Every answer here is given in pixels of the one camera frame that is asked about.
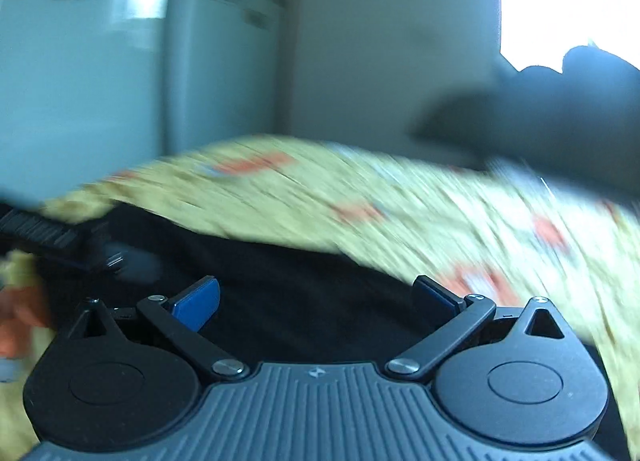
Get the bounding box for black pants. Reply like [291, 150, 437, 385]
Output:
[36, 204, 450, 366]

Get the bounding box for yellow floral bed quilt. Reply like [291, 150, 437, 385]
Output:
[1, 137, 639, 460]

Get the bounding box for white wardrobe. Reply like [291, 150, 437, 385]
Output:
[1, 0, 285, 203]

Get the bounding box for dark scalloped headboard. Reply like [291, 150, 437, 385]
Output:
[410, 46, 639, 195]

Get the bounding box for window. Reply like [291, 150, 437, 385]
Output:
[500, 0, 639, 72]

